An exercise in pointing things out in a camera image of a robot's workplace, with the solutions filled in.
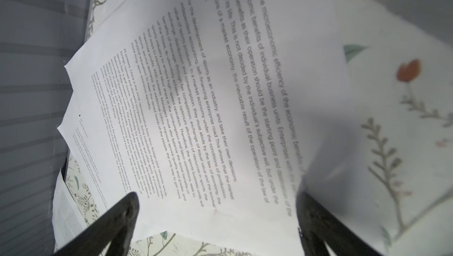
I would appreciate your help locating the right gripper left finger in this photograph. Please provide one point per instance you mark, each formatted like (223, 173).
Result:
(113, 230)

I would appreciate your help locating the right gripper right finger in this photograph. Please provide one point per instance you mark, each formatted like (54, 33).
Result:
(320, 229)

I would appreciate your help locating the printed sheet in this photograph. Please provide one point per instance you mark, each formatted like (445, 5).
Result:
(202, 107)
(67, 220)
(73, 131)

